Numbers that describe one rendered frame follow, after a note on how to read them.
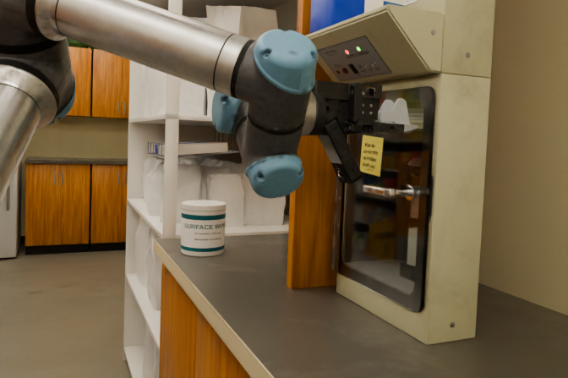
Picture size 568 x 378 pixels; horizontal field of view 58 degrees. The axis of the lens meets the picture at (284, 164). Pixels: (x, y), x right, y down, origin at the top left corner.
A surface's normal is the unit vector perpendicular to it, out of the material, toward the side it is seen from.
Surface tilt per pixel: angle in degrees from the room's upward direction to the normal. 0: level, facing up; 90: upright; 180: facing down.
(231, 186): 90
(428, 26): 90
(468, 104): 90
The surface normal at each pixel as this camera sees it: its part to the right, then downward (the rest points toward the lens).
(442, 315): 0.40, 0.07
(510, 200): -0.91, -0.01
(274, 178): 0.27, 0.72
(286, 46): 0.15, -0.69
